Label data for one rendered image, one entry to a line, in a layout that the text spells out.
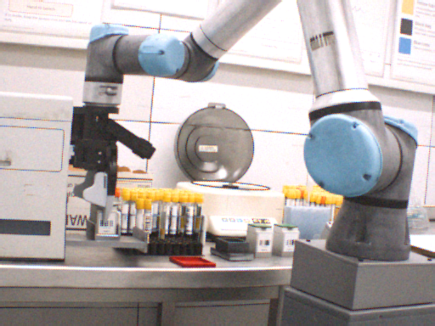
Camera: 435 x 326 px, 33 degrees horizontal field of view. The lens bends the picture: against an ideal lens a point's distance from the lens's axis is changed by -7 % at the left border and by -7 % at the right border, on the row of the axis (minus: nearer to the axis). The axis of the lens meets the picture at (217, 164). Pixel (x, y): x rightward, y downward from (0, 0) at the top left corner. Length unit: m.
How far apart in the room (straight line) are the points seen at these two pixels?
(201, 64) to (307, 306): 0.49
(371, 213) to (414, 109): 1.40
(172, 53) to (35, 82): 0.74
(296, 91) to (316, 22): 1.17
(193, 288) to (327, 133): 0.49
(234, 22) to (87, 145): 0.34
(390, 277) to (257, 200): 0.69
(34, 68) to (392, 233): 1.11
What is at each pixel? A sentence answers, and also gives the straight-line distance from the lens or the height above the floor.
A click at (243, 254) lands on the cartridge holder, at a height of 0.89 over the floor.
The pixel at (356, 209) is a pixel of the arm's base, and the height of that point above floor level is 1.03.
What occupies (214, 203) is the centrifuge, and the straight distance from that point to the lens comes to 1.82.
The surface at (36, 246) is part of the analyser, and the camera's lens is 1.38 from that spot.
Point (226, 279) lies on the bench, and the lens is 1.48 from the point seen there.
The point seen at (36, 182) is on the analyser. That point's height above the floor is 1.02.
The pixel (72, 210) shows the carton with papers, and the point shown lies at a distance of 1.69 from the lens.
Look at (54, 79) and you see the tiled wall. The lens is 2.02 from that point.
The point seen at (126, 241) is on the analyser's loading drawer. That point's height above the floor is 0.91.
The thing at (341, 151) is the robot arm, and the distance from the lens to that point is 1.10.
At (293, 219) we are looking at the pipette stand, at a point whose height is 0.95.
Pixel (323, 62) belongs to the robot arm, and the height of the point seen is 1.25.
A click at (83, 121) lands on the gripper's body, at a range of 1.42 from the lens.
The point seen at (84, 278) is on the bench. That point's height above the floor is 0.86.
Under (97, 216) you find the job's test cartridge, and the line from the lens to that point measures 1.42.
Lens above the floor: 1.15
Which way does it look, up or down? 3 degrees down
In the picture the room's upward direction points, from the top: 5 degrees clockwise
